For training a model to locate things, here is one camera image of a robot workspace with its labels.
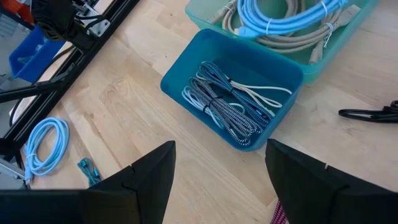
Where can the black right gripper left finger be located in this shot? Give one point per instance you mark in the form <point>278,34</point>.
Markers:
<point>93,205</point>

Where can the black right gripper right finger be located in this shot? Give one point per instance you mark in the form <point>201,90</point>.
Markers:
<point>326,199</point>

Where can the teal blue plastic bin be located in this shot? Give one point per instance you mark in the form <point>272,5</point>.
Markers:
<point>248,46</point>

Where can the translucent green plastic bin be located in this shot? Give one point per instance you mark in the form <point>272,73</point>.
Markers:
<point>323,70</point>

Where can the dark blue storage bin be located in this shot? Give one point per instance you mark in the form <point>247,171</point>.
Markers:
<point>34,59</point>

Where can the orange red object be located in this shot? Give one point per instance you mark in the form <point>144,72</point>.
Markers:
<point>12,6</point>

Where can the black aluminium frame rail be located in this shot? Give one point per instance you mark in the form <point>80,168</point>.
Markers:
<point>43,102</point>

